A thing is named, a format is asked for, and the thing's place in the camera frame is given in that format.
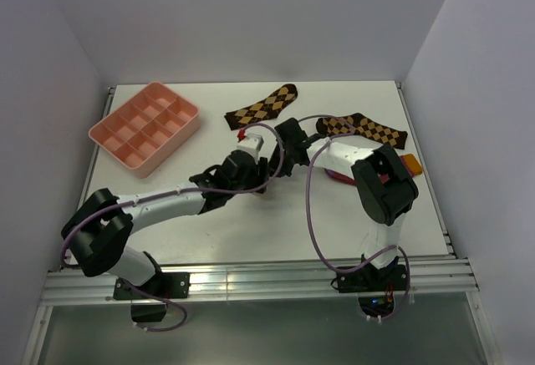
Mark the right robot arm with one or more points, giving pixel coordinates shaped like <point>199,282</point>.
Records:
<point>385,187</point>

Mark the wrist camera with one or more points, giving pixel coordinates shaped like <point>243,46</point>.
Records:
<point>294,137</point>
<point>249,143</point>

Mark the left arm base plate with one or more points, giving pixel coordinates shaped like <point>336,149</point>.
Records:
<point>170,285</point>

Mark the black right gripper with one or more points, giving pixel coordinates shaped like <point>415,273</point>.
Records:
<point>272,164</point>

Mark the brown argyle sock right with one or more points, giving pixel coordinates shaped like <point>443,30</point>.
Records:
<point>360,125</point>

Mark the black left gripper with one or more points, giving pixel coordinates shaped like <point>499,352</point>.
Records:
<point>259,175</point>

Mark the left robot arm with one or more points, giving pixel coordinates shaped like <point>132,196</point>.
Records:
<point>98,232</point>

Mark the brown argyle sock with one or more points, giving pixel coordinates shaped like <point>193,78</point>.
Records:
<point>360,125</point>
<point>263,110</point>

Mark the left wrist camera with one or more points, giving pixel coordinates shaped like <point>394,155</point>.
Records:
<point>249,143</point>

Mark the maroon purple orange-toe sock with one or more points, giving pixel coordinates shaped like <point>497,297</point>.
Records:
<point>409,161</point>

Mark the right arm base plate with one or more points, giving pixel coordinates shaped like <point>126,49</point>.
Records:
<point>370,279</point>

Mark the brown argyle sock left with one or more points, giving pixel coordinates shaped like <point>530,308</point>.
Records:
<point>263,110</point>

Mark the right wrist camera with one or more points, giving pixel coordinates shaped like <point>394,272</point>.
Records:
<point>294,137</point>

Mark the pink divided organizer tray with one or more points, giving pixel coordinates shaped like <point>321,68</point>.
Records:
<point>145,130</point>

